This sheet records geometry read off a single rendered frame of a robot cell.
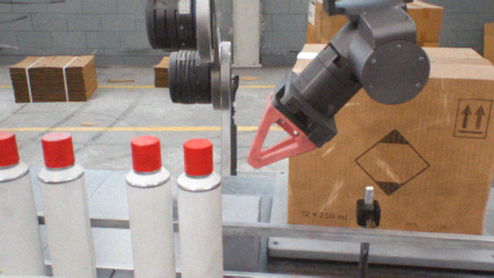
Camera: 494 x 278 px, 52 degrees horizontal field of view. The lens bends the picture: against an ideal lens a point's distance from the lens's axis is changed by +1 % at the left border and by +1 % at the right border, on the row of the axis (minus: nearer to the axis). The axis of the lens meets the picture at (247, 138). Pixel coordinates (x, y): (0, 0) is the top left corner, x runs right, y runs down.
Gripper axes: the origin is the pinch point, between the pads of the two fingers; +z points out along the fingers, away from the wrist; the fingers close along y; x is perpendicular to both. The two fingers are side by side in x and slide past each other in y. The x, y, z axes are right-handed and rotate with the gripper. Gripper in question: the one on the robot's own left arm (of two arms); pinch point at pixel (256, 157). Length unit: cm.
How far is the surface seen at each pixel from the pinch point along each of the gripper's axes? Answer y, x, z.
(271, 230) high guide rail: -3.1, 8.4, 7.3
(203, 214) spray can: 2.7, -0.4, 8.3
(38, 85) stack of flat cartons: -367, -114, 215
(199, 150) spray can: 1.9, -5.5, 2.9
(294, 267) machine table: -14.1, 19.1, 15.0
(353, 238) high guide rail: -3.1, 16.4, 1.1
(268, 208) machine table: -32.7, 15.1, 18.4
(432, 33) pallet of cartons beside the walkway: -339, 101, -40
